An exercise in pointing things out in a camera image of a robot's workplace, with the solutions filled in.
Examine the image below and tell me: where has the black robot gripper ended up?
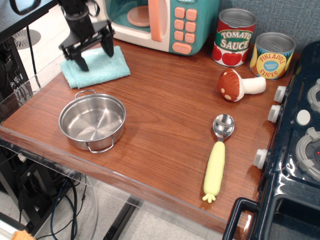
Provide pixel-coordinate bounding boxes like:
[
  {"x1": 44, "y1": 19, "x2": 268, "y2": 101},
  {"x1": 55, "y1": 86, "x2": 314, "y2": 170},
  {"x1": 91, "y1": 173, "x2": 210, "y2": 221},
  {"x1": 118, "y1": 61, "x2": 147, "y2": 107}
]
[{"x1": 59, "y1": 10, "x2": 115, "y2": 72}]

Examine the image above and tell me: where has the light blue rag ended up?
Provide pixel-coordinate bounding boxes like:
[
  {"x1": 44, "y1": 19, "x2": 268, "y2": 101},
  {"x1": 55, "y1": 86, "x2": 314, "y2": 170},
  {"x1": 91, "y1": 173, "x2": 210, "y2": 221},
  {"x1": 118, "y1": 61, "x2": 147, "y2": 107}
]
[{"x1": 60, "y1": 46, "x2": 131, "y2": 89}]

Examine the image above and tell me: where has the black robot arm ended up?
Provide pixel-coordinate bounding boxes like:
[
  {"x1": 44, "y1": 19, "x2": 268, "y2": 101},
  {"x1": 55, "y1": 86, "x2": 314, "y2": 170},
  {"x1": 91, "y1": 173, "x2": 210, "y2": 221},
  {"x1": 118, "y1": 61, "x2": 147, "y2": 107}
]
[{"x1": 58, "y1": 0, "x2": 115, "y2": 72}]

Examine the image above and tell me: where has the teal toy microwave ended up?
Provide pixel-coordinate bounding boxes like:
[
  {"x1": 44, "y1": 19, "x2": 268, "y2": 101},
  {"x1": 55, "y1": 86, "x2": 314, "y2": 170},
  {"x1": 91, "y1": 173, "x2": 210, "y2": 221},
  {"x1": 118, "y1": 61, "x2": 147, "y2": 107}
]
[{"x1": 97, "y1": 0, "x2": 220, "y2": 56}]

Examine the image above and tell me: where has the stainless steel pot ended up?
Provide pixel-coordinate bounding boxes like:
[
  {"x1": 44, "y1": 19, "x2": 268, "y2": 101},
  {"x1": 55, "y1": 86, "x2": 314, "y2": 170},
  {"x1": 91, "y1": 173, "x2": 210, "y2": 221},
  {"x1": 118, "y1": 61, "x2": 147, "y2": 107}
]
[{"x1": 58, "y1": 89, "x2": 127, "y2": 154}]

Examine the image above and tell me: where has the black computer tower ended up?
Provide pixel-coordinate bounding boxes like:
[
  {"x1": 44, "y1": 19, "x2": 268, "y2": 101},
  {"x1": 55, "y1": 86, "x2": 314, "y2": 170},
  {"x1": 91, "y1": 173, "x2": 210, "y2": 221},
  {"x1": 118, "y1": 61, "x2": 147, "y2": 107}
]
[{"x1": 0, "y1": 37, "x2": 32, "y2": 103}]

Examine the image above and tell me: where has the plush brown mushroom toy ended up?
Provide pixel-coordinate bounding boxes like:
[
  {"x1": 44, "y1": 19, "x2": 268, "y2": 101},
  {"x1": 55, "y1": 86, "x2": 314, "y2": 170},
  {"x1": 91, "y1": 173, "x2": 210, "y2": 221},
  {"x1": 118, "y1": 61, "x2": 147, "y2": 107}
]
[{"x1": 217, "y1": 68, "x2": 267, "y2": 102}]

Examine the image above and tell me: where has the tomato sauce can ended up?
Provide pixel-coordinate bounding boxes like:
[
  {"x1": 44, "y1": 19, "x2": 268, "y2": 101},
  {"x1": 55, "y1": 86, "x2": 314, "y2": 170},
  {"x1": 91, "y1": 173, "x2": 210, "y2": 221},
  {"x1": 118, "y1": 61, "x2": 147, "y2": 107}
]
[{"x1": 212, "y1": 8, "x2": 257, "y2": 67}]

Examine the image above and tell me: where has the pineapple slices can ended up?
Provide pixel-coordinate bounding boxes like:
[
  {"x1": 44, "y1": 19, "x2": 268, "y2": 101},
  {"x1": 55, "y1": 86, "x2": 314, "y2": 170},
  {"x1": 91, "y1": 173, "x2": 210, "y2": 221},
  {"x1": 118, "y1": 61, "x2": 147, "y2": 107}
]
[{"x1": 249, "y1": 32, "x2": 296, "y2": 80}]

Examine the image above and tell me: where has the black table leg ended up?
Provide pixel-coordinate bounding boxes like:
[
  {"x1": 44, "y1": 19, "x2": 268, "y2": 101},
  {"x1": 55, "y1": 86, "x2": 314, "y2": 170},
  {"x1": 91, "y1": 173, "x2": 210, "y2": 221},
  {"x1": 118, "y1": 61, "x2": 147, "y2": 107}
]
[{"x1": 103, "y1": 203, "x2": 137, "y2": 240}]

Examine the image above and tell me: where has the dark blue toy stove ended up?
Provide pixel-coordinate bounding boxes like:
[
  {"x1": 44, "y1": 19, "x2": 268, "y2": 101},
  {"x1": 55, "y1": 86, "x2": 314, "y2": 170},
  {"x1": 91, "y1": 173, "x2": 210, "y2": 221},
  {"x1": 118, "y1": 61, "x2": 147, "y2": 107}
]
[{"x1": 223, "y1": 41, "x2": 320, "y2": 240}]

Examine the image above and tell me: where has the black braided cable bundle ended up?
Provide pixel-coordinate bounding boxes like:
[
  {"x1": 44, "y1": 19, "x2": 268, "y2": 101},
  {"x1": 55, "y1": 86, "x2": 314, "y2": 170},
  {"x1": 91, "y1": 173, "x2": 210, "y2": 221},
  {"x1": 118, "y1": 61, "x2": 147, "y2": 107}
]
[{"x1": 9, "y1": 0, "x2": 42, "y2": 16}]

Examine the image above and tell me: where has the spoon with yellow-green handle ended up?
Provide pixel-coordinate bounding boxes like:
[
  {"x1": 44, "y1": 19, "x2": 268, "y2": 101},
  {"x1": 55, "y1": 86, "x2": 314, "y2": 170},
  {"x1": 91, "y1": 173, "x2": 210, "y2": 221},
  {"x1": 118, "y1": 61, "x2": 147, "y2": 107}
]
[{"x1": 202, "y1": 113, "x2": 235, "y2": 203}]

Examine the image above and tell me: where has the blue floor cable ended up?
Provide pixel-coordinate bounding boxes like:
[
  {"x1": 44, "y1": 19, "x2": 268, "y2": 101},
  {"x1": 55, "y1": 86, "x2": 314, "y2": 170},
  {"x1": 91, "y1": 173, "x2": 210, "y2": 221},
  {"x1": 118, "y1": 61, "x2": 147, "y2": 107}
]
[{"x1": 49, "y1": 177, "x2": 79, "y2": 240}]

